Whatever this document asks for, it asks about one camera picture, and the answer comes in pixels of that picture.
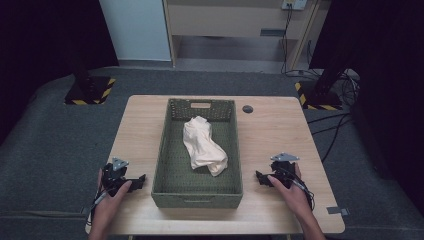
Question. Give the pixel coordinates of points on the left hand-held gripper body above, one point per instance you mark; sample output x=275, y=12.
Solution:
x=115, y=175

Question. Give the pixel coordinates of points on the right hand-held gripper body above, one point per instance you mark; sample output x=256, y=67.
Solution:
x=283, y=168

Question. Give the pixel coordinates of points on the person's left hand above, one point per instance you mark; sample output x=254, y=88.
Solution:
x=110, y=206

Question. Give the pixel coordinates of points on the person's right hand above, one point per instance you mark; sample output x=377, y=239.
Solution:
x=295, y=198

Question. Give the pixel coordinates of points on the green woven basket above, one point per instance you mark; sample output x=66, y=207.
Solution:
x=173, y=173

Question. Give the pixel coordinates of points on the white crumpled cloth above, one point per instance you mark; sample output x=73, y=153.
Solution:
x=203, y=146

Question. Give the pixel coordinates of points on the grey round table grommet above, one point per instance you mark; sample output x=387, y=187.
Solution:
x=247, y=109

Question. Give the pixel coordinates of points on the grey tape strip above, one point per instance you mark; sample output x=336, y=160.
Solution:
x=337, y=210

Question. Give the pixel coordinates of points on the black stand base striped edge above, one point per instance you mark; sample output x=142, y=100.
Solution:
x=316, y=101
x=100, y=95

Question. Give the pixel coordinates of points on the black curtain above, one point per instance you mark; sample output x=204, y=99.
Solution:
x=386, y=83
x=43, y=50

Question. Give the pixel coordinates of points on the white power strip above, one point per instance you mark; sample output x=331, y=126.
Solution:
x=294, y=4

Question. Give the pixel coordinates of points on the black stand post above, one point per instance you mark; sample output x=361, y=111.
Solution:
x=85, y=76
x=328, y=80

